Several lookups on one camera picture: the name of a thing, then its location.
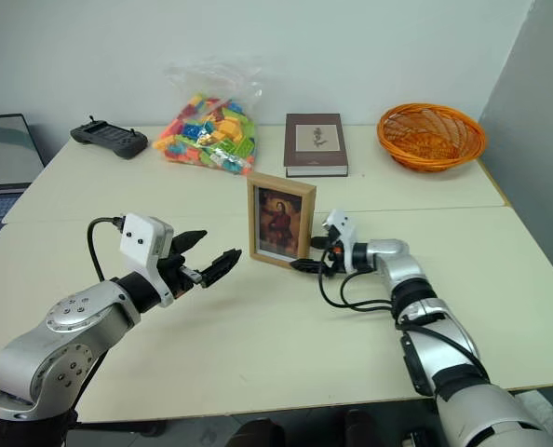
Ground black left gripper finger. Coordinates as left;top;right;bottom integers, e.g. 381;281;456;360
200;248;243;290
171;229;209;257

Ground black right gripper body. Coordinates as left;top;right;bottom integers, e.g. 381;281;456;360
320;224;347;278

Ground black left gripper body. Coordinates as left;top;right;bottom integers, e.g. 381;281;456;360
156;250;205;300

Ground wooden picture frame with portrait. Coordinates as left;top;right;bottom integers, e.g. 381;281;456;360
246;170;318;271

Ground brown hardcover book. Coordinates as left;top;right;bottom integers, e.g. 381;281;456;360
282;112;351;179

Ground clear bag of colourful blocks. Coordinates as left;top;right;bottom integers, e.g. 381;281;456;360
152;59;264;178

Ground black handheld remote controller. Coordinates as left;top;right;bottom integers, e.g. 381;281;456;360
69;115;149;161

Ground orange woven basket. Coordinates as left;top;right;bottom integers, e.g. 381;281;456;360
376;102;488;174

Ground black bar under table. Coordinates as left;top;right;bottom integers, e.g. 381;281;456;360
69;418;169;438

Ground dark rounded shape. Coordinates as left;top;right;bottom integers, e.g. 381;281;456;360
229;417;288;447

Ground grey open laptop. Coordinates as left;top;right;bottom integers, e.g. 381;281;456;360
0;113;47;258

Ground white crumpled cloth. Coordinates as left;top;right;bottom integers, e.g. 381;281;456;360
512;389;553;427

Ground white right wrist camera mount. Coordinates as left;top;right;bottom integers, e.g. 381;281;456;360
324;209;360;275

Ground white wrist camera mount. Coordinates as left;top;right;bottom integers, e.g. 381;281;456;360
118;212;176;309
324;209;360;275

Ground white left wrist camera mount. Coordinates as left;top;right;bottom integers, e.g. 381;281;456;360
118;212;176;309

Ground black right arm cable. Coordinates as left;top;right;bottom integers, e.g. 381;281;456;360
317;250;401;315

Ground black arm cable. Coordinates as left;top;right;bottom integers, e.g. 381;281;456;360
87;215;125;283
317;250;401;315

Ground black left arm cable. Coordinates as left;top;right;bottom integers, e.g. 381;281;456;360
87;215;125;283

